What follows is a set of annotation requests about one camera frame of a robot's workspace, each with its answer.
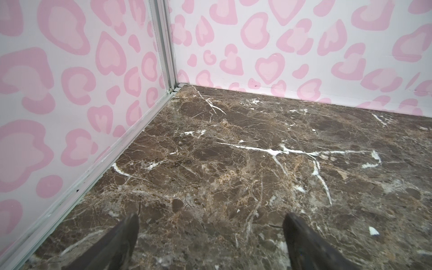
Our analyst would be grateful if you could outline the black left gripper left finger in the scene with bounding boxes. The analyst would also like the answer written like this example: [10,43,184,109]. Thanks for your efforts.
[63,214,140,270]

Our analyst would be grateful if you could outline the aluminium corner frame post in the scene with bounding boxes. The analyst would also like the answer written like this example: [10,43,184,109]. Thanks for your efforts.
[148,0,178,95]

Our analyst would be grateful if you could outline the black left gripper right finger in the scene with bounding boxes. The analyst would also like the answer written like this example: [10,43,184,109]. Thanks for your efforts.
[282,213,358,270]

